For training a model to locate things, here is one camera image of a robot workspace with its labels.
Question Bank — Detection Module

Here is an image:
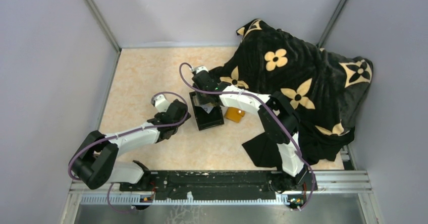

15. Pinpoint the white card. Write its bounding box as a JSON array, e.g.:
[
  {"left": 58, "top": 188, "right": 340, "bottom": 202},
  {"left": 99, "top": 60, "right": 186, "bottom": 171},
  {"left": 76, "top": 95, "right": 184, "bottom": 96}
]
[{"left": 199, "top": 103, "right": 214, "bottom": 114}]

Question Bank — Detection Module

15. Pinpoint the black plastic box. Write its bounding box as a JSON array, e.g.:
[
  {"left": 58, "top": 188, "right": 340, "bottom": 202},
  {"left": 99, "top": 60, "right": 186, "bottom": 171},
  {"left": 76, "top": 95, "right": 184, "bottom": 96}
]
[{"left": 189, "top": 91, "right": 224, "bottom": 131}]

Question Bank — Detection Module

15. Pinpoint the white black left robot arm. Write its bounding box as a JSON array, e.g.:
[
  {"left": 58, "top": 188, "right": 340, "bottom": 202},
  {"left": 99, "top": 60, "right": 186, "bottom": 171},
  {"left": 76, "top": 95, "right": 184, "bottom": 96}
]
[{"left": 68, "top": 99, "right": 191, "bottom": 191}]

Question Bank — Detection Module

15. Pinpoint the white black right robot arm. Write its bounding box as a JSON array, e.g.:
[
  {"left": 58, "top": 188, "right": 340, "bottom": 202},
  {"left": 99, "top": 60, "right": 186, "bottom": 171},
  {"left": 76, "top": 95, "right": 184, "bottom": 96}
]
[{"left": 192, "top": 66, "right": 308, "bottom": 190}]

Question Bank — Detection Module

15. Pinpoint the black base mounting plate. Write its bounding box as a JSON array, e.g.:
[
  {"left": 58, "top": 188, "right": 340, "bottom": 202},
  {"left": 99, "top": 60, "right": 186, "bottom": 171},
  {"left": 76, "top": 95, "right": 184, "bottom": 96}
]
[{"left": 119, "top": 171, "right": 318, "bottom": 201}]

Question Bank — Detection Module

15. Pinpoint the black cloth piece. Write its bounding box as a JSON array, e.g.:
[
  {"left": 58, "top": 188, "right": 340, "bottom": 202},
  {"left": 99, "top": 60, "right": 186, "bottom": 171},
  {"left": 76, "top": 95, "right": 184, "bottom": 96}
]
[{"left": 242, "top": 133, "right": 282, "bottom": 171}]

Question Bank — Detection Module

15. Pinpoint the black floral blanket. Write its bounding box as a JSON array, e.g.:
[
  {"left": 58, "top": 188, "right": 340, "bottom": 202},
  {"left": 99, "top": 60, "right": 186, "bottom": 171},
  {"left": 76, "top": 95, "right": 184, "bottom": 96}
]
[{"left": 209, "top": 19, "right": 374, "bottom": 165}]

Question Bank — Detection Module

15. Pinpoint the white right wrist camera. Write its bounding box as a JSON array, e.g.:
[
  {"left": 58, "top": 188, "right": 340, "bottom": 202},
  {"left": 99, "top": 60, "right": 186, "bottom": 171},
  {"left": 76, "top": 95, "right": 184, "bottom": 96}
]
[{"left": 192, "top": 66, "right": 208, "bottom": 75}]

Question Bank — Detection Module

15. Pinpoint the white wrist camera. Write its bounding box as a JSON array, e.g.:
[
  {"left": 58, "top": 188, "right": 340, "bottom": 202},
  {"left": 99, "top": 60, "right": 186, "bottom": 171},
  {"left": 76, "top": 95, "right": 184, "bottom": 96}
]
[
  {"left": 192, "top": 66, "right": 208, "bottom": 75},
  {"left": 151, "top": 94, "right": 170, "bottom": 113}
]

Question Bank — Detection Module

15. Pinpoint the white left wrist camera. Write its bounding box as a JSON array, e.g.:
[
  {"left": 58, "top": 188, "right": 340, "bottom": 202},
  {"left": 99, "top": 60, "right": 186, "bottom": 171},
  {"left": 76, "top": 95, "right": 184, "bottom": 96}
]
[{"left": 151, "top": 94, "right": 170, "bottom": 113}]

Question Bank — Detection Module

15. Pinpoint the aluminium front rail frame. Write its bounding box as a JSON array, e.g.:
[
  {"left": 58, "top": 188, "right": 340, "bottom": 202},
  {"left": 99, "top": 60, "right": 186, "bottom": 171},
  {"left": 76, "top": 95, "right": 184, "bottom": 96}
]
[{"left": 67, "top": 171, "right": 372, "bottom": 206}]

